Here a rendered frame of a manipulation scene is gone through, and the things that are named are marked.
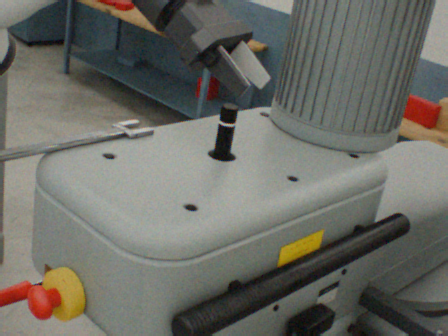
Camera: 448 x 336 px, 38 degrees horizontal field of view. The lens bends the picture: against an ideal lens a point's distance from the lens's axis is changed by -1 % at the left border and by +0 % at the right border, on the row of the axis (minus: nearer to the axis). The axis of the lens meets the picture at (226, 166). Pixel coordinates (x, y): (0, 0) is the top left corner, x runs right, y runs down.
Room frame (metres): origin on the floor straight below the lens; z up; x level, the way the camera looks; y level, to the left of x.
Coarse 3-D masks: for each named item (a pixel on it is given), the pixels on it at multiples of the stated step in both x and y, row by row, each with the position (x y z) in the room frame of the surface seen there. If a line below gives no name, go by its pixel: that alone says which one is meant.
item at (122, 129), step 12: (132, 120) 0.84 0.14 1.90; (96, 132) 0.77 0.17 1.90; (108, 132) 0.78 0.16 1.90; (120, 132) 0.79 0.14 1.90; (132, 132) 0.79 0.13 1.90; (144, 132) 0.80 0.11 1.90; (36, 144) 0.70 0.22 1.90; (48, 144) 0.71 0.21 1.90; (60, 144) 0.72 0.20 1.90; (72, 144) 0.73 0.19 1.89; (84, 144) 0.74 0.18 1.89; (0, 156) 0.65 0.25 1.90; (12, 156) 0.66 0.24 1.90; (24, 156) 0.67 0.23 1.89
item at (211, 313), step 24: (360, 240) 0.79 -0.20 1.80; (384, 240) 0.82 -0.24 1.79; (288, 264) 0.69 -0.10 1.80; (312, 264) 0.70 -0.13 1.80; (336, 264) 0.73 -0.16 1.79; (240, 288) 0.62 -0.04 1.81; (264, 288) 0.63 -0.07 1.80; (288, 288) 0.66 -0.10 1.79; (192, 312) 0.56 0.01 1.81; (216, 312) 0.57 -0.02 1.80; (240, 312) 0.59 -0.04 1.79
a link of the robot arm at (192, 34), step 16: (144, 0) 0.81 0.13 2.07; (160, 0) 0.80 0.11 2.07; (176, 0) 0.80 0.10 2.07; (192, 0) 0.80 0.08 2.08; (208, 0) 0.83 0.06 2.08; (144, 16) 0.83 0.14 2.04; (160, 16) 0.80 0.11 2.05; (176, 16) 0.78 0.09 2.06; (192, 16) 0.78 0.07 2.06; (208, 16) 0.80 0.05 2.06; (224, 16) 0.83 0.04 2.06; (176, 32) 0.78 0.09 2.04; (192, 32) 0.77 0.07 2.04; (208, 32) 0.76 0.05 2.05; (224, 32) 0.78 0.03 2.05; (240, 32) 0.81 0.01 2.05; (192, 48) 0.75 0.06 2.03; (208, 48) 0.75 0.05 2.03; (224, 48) 0.82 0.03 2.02; (192, 64) 0.75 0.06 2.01
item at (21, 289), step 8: (40, 280) 0.71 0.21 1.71; (8, 288) 0.67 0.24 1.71; (16, 288) 0.67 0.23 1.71; (24, 288) 0.68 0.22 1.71; (0, 296) 0.65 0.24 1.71; (8, 296) 0.66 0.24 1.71; (16, 296) 0.67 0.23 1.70; (24, 296) 0.67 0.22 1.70; (0, 304) 0.65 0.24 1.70; (8, 304) 0.66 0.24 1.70
